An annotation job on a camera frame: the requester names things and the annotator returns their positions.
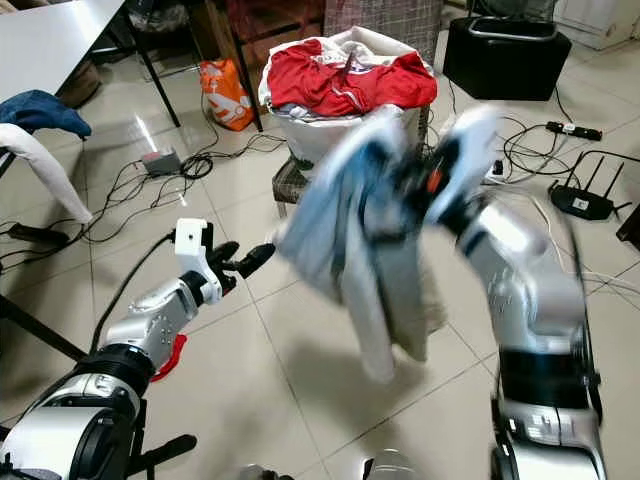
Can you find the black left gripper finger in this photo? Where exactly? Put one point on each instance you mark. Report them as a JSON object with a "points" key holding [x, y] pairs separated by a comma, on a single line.
{"points": [[256, 261]]}

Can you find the white jeans black stitching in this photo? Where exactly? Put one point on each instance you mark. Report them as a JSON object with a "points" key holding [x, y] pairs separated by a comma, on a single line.
{"points": [[360, 250]]}

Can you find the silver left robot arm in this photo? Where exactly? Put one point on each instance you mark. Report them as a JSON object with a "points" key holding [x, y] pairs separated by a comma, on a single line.
{"points": [[160, 320]]}

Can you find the white power strip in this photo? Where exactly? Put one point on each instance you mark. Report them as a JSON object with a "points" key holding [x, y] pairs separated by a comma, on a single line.
{"points": [[495, 172]]}

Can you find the brown plaid chair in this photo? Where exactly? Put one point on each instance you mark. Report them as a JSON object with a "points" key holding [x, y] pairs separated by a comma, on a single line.
{"points": [[290, 182]]}

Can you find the red cloth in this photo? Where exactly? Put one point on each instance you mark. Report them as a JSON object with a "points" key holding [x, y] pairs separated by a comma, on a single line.
{"points": [[172, 358]]}

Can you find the grey power box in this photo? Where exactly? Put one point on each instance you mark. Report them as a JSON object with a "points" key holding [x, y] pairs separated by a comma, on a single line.
{"points": [[162, 162]]}

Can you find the white laundry bag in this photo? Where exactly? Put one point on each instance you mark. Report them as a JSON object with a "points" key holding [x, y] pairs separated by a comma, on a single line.
{"points": [[310, 145]]}

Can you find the red sports garment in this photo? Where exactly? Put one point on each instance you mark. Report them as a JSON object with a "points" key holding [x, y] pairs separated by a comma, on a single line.
{"points": [[330, 85]]}

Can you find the black square box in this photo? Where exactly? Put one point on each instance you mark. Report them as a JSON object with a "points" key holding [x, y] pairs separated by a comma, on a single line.
{"points": [[505, 65]]}

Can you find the black wifi router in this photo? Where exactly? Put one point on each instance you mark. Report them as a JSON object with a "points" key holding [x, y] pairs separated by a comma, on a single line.
{"points": [[580, 205]]}

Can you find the black power strip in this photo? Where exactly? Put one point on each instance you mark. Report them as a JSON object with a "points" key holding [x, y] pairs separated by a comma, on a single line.
{"points": [[575, 130]]}

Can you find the orange printed bag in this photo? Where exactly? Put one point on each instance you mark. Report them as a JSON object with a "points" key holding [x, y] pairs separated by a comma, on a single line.
{"points": [[226, 95]]}

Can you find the black power adapter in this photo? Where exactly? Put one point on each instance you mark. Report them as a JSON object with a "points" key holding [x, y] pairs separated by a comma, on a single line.
{"points": [[40, 235]]}

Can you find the white long sleeve garment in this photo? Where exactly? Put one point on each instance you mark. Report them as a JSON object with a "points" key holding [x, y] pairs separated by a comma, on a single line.
{"points": [[50, 165]]}

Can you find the black round table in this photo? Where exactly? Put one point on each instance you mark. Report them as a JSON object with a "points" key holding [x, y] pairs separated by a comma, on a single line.
{"points": [[630, 228]]}

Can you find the blue jeans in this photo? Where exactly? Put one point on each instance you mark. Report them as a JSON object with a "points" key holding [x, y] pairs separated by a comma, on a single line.
{"points": [[45, 110]]}

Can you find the brown round basket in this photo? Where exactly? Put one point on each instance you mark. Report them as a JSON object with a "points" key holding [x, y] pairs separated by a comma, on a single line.
{"points": [[80, 85]]}

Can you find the grey right robot leg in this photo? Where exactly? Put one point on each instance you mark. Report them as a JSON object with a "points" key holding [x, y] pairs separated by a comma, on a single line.
{"points": [[395, 467]]}

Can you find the white table black legs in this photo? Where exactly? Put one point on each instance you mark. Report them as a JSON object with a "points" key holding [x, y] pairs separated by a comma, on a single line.
{"points": [[50, 40]]}

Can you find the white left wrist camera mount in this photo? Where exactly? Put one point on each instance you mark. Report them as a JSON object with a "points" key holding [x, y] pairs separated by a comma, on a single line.
{"points": [[190, 240]]}

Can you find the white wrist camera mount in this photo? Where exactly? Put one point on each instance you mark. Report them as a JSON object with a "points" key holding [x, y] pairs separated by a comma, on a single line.
{"points": [[465, 160], [190, 240]]}

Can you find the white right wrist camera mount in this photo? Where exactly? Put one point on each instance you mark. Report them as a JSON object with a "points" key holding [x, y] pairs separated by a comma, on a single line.
{"points": [[465, 160]]}

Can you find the black frame desk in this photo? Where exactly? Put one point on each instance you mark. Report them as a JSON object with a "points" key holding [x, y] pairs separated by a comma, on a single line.
{"points": [[240, 60]]}

